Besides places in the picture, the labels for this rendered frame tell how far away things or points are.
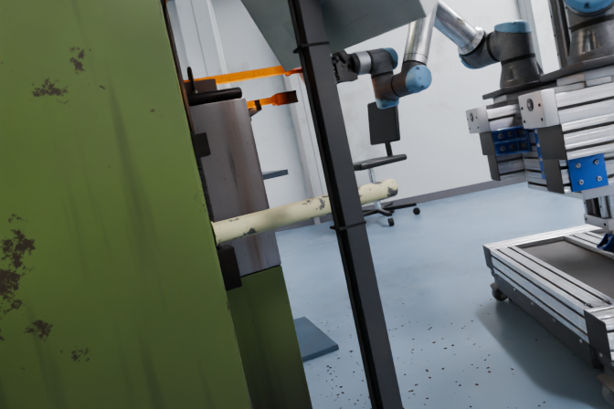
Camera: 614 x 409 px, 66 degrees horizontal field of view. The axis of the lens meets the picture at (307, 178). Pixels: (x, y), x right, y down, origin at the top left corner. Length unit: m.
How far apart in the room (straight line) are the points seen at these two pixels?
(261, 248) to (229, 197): 0.16
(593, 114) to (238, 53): 4.02
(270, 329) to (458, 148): 3.89
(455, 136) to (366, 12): 4.12
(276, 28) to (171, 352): 0.65
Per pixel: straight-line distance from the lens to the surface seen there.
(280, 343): 1.30
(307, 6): 0.85
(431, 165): 4.88
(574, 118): 1.32
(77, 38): 0.93
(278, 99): 1.78
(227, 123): 1.21
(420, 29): 1.53
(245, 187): 1.21
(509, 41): 1.84
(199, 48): 4.77
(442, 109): 4.92
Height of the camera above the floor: 0.75
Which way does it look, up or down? 3 degrees down
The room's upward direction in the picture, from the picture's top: 12 degrees counter-clockwise
